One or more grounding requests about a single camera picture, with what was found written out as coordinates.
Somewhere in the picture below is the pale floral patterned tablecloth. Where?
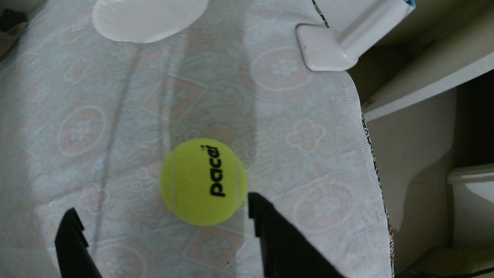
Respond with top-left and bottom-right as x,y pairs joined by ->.
0,0 -> 395,278

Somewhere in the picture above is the yellow Pacer tennis ball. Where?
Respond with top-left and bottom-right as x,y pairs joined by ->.
160,138 -> 247,227

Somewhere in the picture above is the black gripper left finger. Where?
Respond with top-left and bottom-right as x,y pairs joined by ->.
54,208 -> 103,278

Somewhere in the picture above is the white paper bowl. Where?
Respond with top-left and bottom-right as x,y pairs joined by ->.
92,0 -> 209,44

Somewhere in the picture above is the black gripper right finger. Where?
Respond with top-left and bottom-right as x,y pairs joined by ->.
247,192 -> 346,278

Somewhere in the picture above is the white box furniture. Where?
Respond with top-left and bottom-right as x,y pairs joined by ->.
446,164 -> 494,248

